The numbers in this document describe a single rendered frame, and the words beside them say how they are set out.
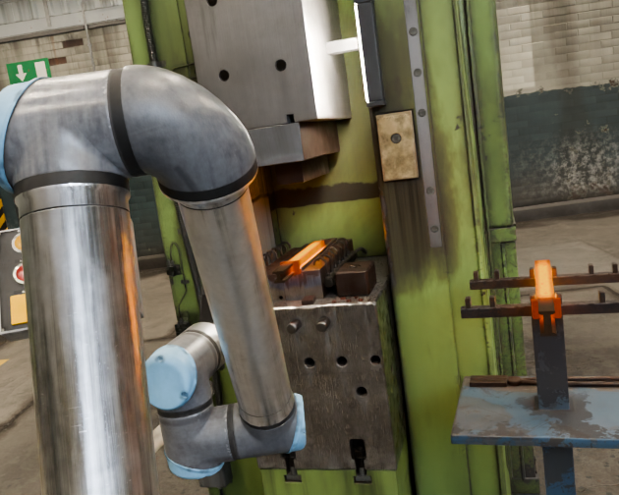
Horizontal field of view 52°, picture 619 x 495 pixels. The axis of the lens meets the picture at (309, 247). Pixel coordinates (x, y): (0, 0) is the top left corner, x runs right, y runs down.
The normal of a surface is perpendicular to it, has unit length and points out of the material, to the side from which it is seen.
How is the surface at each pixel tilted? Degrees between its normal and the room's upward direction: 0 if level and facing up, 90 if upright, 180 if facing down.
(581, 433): 0
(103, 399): 75
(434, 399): 90
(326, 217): 90
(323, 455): 90
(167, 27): 90
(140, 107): 80
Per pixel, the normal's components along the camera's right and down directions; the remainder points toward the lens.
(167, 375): -0.27, 0.11
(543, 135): -0.06, 0.20
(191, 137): 0.43, 0.20
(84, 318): 0.36, -0.18
